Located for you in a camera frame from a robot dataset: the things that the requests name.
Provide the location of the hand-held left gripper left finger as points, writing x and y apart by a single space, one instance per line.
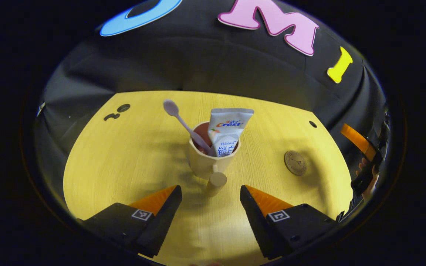
166 218

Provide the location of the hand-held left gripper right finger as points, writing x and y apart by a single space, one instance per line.
253 218

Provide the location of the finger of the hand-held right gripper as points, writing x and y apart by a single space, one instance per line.
357 138

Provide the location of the beige cup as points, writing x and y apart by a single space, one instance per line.
202 164

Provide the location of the round brown coaster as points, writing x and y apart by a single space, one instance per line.
295 163

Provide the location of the pale pink toothbrush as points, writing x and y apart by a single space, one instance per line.
187 127

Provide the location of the white toothpaste tube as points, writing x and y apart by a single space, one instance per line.
229 127

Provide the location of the black backdrop cloth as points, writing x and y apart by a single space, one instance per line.
198 62

